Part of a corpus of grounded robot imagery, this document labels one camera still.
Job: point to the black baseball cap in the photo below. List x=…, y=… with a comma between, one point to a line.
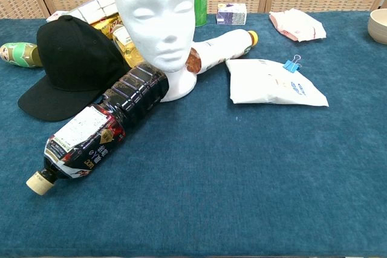
x=72, y=67

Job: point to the white foam mannequin head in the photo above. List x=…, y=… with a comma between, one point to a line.
x=157, y=22

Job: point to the blue table cloth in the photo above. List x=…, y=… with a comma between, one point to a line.
x=226, y=164

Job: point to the white bottle with yellow cap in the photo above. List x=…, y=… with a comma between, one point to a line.
x=223, y=48

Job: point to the large dark tea bottle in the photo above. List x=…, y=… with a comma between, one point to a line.
x=115, y=113

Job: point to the white plastic bag pouch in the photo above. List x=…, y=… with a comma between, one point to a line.
x=272, y=84

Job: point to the small yellow liquid bottle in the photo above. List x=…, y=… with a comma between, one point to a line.
x=128, y=46

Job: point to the purple white small box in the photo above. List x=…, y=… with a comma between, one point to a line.
x=231, y=14

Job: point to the blue binder clip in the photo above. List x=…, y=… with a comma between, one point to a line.
x=291, y=64

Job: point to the yellow snack package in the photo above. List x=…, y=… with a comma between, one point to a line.
x=106, y=27

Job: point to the crumpled white pink package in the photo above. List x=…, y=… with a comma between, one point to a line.
x=297, y=25

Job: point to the white tissue packs bundle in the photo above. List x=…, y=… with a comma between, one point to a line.
x=96, y=7

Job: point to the green nesting doll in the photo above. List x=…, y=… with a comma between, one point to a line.
x=18, y=54

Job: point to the beige ceramic bowl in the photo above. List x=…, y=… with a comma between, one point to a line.
x=378, y=27

